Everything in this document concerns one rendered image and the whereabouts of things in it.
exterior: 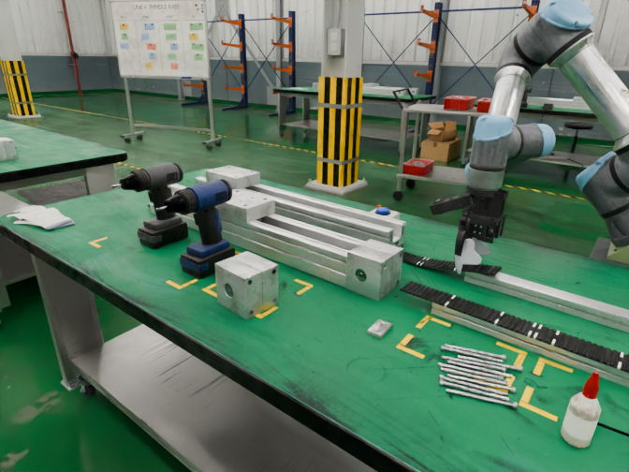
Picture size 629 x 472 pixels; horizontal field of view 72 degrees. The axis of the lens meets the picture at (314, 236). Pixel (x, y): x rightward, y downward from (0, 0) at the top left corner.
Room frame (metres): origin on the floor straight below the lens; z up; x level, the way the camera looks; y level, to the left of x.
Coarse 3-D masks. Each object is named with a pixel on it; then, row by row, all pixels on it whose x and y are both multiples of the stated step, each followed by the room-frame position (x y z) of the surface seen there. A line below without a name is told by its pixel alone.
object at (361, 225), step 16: (256, 192) 1.36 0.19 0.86; (272, 192) 1.39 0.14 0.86; (288, 192) 1.37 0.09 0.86; (288, 208) 1.25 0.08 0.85; (304, 208) 1.21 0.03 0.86; (320, 208) 1.26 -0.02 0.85; (336, 208) 1.23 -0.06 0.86; (352, 208) 1.22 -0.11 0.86; (320, 224) 1.17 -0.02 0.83; (336, 224) 1.15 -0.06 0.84; (352, 224) 1.11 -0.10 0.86; (368, 224) 1.09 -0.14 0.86; (384, 224) 1.13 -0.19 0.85; (400, 224) 1.10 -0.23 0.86; (384, 240) 1.04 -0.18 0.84; (400, 240) 1.09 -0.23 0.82
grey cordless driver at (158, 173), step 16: (128, 176) 1.08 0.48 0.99; (144, 176) 1.09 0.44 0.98; (160, 176) 1.12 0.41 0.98; (176, 176) 1.16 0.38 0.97; (160, 192) 1.13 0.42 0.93; (144, 224) 1.12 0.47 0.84; (160, 224) 1.11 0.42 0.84; (176, 224) 1.15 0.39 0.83; (144, 240) 1.10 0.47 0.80; (160, 240) 1.09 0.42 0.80; (176, 240) 1.14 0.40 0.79
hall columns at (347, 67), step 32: (0, 0) 9.24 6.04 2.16; (352, 0) 4.35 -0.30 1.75; (0, 32) 9.14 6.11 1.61; (352, 32) 4.37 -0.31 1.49; (352, 64) 4.39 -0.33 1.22; (320, 96) 4.45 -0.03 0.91; (352, 96) 4.38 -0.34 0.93; (320, 128) 4.44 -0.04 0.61; (352, 128) 4.40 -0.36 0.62; (320, 160) 4.43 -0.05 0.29; (352, 160) 4.42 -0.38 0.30
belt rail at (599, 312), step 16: (496, 288) 0.89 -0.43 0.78; (512, 288) 0.87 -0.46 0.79; (528, 288) 0.85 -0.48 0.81; (544, 288) 0.85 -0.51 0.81; (544, 304) 0.83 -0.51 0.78; (560, 304) 0.81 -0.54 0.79; (576, 304) 0.79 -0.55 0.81; (592, 304) 0.78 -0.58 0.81; (608, 304) 0.79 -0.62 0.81; (592, 320) 0.77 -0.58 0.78; (608, 320) 0.75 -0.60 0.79; (624, 320) 0.74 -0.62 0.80
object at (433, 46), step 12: (396, 12) 9.13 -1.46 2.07; (408, 12) 8.98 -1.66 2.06; (420, 12) 8.83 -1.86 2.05; (432, 12) 8.41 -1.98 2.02; (528, 12) 7.47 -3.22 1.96; (432, 24) 8.63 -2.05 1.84; (432, 36) 8.61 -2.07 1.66; (432, 48) 8.55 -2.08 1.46; (492, 48) 7.99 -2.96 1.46; (432, 60) 8.58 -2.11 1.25; (480, 60) 8.10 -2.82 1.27; (384, 72) 9.22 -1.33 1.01; (432, 72) 8.68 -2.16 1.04; (480, 72) 8.10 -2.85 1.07; (432, 84) 8.66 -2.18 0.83
